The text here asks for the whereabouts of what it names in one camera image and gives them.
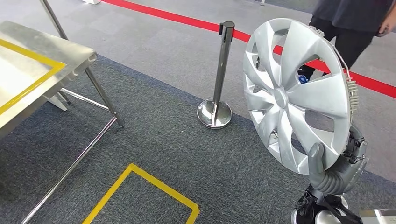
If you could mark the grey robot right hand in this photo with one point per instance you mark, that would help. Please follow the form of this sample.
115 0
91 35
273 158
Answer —
357 167

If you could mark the silver plastic wheel hubcap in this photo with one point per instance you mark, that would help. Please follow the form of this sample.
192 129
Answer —
309 95

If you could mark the stainless steel workbench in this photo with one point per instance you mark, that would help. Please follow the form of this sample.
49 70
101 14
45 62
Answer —
46 43

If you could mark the person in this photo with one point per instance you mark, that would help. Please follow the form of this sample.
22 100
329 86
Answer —
340 15

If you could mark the chrome barrier stanchion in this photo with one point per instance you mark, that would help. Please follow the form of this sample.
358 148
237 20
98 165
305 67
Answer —
55 20
221 61

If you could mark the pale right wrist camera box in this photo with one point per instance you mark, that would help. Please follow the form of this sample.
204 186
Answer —
380 216

